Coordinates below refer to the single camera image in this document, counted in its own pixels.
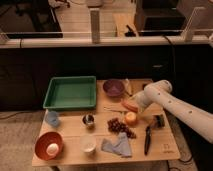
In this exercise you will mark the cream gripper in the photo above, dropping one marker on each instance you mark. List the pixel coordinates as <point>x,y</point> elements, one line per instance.
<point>139,98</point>

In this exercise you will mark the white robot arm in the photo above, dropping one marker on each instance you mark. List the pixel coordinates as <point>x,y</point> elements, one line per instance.
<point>160,93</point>

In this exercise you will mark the orange fruit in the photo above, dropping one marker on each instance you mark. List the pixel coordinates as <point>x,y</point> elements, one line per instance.
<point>130,118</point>

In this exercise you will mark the dark scrub brush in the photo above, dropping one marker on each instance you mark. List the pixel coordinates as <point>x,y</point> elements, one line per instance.
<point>158,121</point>

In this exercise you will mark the purple bowl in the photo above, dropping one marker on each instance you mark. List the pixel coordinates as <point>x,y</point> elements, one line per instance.
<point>113,87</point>

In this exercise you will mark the thin metal utensil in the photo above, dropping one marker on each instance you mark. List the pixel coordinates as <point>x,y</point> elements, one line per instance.
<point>114,110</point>

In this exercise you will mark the bunch of dark grapes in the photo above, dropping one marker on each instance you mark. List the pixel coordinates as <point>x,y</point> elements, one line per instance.
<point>116,126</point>

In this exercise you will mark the wooden folding table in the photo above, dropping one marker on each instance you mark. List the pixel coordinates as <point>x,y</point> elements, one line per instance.
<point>163,144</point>

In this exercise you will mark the blue cloth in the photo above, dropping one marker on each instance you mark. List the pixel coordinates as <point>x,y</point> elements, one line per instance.
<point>120,147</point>

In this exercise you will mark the small metal cup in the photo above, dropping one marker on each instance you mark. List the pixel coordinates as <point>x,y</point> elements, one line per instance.
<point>88,121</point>

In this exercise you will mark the white cup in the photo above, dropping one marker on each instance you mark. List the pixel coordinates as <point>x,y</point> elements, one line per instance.
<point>88,144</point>

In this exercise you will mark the green plastic tray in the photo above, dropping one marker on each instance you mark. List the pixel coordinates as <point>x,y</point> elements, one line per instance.
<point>71,93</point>

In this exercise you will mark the blue plastic cup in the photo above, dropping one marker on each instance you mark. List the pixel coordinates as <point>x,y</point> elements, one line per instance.
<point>52,118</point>

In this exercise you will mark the white egg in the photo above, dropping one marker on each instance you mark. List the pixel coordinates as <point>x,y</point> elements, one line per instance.
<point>52,149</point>

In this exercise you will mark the orange bowl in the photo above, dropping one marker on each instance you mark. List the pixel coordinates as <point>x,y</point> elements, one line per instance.
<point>44,141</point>

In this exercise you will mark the black handled knife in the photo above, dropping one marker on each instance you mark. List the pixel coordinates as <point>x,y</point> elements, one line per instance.
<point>147,140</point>

